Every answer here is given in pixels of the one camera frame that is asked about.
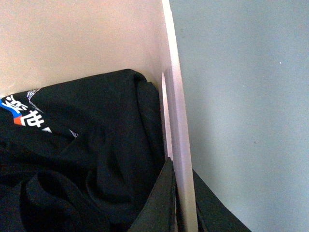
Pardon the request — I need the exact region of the beige plastic laundry hamper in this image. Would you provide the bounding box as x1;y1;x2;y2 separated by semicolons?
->
0;0;198;232

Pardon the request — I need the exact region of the black printed t-shirt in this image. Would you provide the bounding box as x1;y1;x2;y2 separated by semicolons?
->
0;69;165;232

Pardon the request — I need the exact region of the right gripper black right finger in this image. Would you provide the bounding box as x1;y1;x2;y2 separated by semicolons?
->
193;171;251;232

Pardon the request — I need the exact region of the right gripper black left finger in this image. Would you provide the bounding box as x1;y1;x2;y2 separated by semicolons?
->
129;158;176;232

